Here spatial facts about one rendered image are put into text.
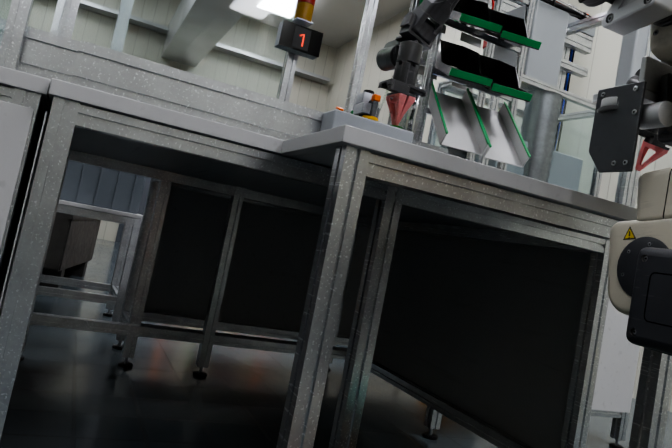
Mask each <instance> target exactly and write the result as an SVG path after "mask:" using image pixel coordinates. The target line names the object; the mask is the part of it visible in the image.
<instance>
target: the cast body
mask: <svg viewBox="0 0 672 448"><path fill-rule="evenodd" d="M373 94H374V91H372V90H367V89H366V90H364V91H363V92H362V93H359V94H358V95H357V100H356V105H355V106H354V111H353V114H354V115H357V116H359V114H364V115H370V110H371V105H372V104H371V103H369V101H370V100H371V97H372V95H373Z"/></svg>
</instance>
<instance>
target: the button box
mask: <svg viewBox="0 0 672 448"><path fill-rule="evenodd" d="M342 125H349V126H352V127H356V128H359V129H363V130H366V131H370V132H373V133H377V134H380V135H384V136H387V137H391V138H394V139H398V140H401V141H405V142H408V143H411V144H412V140H413V135H414V133H413V132H412V131H407V130H405V129H401V128H398V127H394V126H390V125H387V124H384V123H382V122H378V121H375V120H372V119H367V118H364V117H361V116H357V115H354V114H351V113H347V112H344V111H341V110H338V109H335V110H331V111H328V112H325V113H324V114H323V118H322V123H321V128H320V131H323V130H327V129H331V128H335V127H339V126H342Z"/></svg>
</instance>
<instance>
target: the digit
mask: <svg viewBox="0 0 672 448"><path fill-rule="evenodd" d="M311 32H312V31H310V30H307V29H305V28H302V27H299V26H296V27H295V32H294V37H293V42H292V47H295V48H298V49H301V50H304V51H308V46H309V42H310V37H311Z"/></svg>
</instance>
